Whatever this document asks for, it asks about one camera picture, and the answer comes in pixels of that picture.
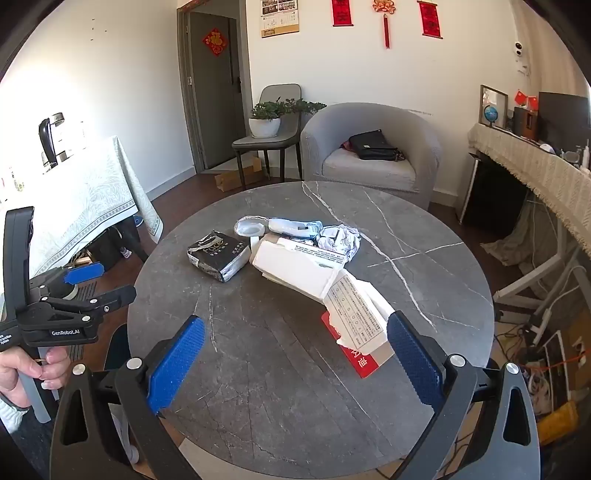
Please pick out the white slipper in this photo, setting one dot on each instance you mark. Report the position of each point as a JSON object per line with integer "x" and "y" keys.
{"x": 127, "y": 438}

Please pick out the red card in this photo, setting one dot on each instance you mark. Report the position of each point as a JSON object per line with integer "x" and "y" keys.
{"x": 364, "y": 362}

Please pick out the red wall scroll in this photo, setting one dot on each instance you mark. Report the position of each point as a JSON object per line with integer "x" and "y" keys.
{"x": 342, "y": 11}
{"x": 430, "y": 19}

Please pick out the picture frame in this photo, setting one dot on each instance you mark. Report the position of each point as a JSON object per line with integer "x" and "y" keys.
{"x": 489, "y": 96}

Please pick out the white plastic lid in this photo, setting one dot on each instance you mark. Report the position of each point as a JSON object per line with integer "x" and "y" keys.
{"x": 249, "y": 227}

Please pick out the dark grey fuzzy cloth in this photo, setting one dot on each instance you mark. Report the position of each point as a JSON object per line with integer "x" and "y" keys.
{"x": 27, "y": 454}

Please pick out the black tissue packet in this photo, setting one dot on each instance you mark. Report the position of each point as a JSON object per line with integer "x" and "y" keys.
{"x": 214, "y": 256}

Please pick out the black storage box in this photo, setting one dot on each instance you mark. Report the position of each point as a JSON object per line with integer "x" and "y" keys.
{"x": 104, "y": 247}

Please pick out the pile of white clothes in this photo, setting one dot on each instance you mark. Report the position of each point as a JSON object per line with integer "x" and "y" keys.
{"x": 339, "y": 240}

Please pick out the grey door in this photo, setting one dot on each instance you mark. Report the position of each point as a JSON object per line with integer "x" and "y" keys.
{"x": 217, "y": 92}

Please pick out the potted plant in white pot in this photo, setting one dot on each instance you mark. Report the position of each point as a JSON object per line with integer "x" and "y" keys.
{"x": 264, "y": 127}

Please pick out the black monitor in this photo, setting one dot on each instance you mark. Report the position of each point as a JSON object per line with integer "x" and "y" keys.
{"x": 563, "y": 120}

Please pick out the grey armchair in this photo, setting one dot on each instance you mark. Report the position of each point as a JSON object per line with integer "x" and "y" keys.
{"x": 369, "y": 173}

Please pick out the red knot ornament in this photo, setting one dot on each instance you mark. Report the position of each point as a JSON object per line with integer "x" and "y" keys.
{"x": 384, "y": 7}

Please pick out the white desk frame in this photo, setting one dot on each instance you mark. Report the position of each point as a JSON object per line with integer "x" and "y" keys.
{"x": 561, "y": 240}

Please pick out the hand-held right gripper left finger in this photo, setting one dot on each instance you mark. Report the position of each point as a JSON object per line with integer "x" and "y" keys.
{"x": 178, "y": 364}

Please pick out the black and chrome appliance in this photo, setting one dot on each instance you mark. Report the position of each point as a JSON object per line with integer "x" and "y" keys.
{"x": 46, "y": 138}

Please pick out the white cardboard box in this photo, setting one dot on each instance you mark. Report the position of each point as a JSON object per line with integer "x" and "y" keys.
{"x": 291, "y": 265}

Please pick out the teal trash bin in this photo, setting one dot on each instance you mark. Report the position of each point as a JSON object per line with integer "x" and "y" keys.
{"x": 117, "y": 346}

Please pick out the cream lace desk cloth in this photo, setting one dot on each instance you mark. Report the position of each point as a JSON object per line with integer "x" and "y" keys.
{"x": 531, "y": 166}

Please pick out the wall calendar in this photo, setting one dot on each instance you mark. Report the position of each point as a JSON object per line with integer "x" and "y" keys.
{"x": 279, "y": 18}

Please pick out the wooden speaker box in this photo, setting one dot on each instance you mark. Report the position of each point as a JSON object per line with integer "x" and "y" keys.
{"x": 524, "y": 122}

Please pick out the pale patterned tablecloth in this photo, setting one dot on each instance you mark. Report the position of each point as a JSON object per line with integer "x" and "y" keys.
{"x": 83, "y": 198}

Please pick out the white security camera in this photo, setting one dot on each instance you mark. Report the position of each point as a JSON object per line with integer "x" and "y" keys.
{"x": 520, "y": 48}

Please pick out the beige cloth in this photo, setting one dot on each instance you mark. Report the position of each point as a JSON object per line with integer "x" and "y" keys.
{"x": 521, "y": 244}

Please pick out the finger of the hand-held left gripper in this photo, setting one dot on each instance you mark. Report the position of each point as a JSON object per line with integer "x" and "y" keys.
{"x": 115, "y": 300}
{"x": 83, "y": 273}

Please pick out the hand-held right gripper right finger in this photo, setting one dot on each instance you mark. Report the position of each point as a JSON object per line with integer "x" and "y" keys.
{"x": 415, "y": 364}

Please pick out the grey dining chair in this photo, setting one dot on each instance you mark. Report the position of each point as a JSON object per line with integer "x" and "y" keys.
{"x": 277, "y": 94}

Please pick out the white power strip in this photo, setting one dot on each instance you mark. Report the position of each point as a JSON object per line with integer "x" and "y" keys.
{"x": 539, "y": 325}

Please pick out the person's left hand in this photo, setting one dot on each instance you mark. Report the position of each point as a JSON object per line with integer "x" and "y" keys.
{"x": 55, "y": 369}

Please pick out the small red flag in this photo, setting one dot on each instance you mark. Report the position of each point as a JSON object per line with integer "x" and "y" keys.
{"x": 533, "y": 101}
{"x": 520, "y": 98}

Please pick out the brown cardboard box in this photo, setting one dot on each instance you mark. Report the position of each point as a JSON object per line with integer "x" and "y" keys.
{"x": 228, "y": 180}

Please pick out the red door decoration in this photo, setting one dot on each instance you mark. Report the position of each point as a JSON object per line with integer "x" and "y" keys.
{"x": 215, "y": 41}

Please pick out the white printed carton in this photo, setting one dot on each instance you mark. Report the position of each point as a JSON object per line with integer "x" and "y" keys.
{"x": 355, "y": 304}

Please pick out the yellow bag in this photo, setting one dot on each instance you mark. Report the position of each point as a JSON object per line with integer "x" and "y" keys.
{"x": 558, "y": 422}

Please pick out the black handbag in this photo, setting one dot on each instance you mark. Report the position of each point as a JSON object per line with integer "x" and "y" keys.
{"x": 371, "y": 145}

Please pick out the small blue globe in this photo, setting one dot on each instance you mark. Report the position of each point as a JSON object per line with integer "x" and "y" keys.
{"x": 491, "y": 112}

